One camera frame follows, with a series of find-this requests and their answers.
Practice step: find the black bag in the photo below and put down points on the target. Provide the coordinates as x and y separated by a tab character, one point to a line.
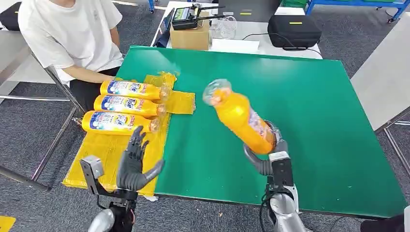
11	17

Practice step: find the black hard case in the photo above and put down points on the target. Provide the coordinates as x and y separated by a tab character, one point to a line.
294	33
256	8

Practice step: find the green table mat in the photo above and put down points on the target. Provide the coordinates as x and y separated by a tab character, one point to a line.
304	112

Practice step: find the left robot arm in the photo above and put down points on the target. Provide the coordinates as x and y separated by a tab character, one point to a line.
102	221

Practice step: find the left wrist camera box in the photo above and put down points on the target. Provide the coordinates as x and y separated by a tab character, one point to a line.
93	166

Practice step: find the black remote controller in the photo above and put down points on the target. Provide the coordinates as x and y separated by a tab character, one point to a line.
184	17

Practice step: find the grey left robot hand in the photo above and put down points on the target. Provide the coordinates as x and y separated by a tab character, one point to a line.
131	173

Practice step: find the brown cardboard box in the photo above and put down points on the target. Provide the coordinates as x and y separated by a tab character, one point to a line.
189	38

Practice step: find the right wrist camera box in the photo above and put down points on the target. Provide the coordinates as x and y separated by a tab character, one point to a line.
282	173

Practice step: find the orange drink bottle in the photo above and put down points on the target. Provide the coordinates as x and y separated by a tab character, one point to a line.
112	123
125	105
128	89
237	118

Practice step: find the blue metal frame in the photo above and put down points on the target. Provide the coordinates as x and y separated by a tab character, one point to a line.
153	5
352	4

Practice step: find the green crate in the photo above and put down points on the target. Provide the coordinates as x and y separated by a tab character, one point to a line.
294	3

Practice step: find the dark tablet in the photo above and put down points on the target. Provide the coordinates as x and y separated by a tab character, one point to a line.
165	32

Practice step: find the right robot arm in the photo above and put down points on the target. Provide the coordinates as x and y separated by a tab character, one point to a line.
285	211

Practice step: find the white flat box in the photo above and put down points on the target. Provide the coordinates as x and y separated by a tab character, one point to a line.
235	45

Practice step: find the black robot foot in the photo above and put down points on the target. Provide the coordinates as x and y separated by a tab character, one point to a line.
384	224

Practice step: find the grey side table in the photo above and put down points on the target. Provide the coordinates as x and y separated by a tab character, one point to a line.
384	80

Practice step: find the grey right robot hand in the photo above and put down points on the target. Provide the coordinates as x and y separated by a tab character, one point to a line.
256	163

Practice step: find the yellow plastic sheet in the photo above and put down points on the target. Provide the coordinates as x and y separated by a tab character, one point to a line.
102	153

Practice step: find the seated person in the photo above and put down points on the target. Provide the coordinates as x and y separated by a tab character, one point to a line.
64	32

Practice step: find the metal frame table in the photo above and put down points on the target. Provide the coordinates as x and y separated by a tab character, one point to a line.
32	98

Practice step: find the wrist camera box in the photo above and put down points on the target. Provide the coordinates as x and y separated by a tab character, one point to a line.
93	166
282	173

